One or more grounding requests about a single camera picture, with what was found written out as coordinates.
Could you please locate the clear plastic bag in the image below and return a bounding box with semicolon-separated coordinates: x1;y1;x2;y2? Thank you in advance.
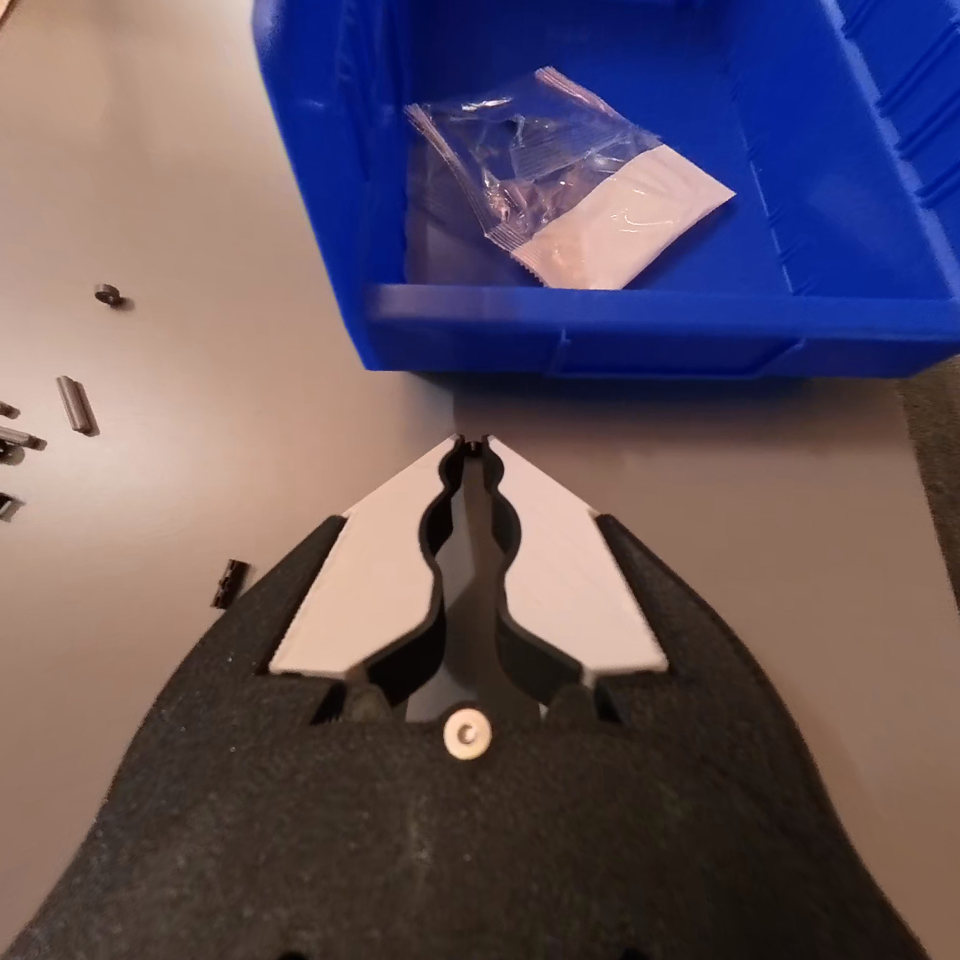
403;66;738;291

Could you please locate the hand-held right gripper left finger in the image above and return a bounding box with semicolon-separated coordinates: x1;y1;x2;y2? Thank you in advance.
268;435;462;685

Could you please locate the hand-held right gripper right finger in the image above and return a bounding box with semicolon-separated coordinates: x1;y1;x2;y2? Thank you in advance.
480;435;669;685

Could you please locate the blue plastic bin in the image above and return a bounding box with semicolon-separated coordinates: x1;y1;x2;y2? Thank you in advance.
251;0;960;380

